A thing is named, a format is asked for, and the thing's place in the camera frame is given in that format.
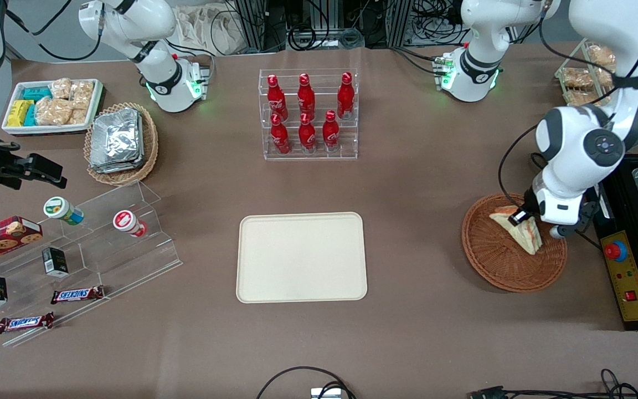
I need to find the Snickers chocolate bar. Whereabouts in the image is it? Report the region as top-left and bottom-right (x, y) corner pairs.
(50, 285), (105, 305)
(0, 312), (55, 334)

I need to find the clear acrylic bottle rack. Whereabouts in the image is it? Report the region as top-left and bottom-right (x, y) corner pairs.
(259, 68), (359, 161)

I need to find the yellow control panel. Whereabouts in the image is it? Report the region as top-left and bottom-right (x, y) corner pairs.
(600, 230), (638, 323)

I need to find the white wire rack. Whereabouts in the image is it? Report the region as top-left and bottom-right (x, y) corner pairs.
(554, 38), (638, 150)

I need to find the cream plastic tray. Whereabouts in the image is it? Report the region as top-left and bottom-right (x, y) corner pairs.
(236, 212), (368, 304)

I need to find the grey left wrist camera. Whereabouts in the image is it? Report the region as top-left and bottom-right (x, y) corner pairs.
(550, 221), (581, 240)

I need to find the triangle sandwich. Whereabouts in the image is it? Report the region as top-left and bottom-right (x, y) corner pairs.
(488, 205), (543, 255)

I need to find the red emergency stop button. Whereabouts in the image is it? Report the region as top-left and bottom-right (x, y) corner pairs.
(604, 240), (628, 262)

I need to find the foil wrapped pack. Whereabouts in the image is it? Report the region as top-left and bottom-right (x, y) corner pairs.
(89, 150), (145, 175)
(91, 108), (142, 167)

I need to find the red cola bottle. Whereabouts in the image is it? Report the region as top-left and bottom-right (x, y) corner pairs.
(270, 114), (291, 155)
(337, 71), (355, 120)
(297, 73), (316, 120)
(267, 74), (289, 121)
(298, 112), (317, 154)
(322, 110), (341, 152)

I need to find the tan oval wicker basket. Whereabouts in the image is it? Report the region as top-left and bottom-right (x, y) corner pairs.
(84, 102), (159, 186)

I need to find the yellow snack packet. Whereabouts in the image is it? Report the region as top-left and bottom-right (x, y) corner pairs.
(7, 100), (33, 127)

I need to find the aluminium profile post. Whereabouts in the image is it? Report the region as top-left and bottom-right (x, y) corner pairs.
(241, 0), (287, 52)
(388, 0), (415, 48)

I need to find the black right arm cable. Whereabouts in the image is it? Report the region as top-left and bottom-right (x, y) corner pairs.
(6, 0), (104, 62)

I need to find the black cable bundle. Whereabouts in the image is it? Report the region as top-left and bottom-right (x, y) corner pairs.
(410, 0), (472, 48)
(287, 0), (364, 50)

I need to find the red lid yogurt cup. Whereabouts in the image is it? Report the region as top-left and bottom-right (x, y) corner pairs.
(112, 209), (148, 238)

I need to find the green lid yogurt cup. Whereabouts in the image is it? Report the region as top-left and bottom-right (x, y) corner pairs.
(43, 196), (85, 226)

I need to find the clear acrylic step shelf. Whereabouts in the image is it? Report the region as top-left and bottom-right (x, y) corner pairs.
(0, 180), (183, 349)

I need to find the white cloth bag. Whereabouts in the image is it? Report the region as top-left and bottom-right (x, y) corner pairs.
(178, 3), (242, 56)

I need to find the brown round wicker basket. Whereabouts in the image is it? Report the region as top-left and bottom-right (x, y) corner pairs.
(461, 193), (568, 293)

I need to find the black looped cable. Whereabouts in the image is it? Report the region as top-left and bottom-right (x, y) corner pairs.
(256, 366), (356, 399)

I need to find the white snack bin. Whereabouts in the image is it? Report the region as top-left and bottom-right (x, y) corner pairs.
(2, 78), (104, 136)

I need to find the black cable with connector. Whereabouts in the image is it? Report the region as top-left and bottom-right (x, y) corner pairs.
(469, 369), (638, 399)

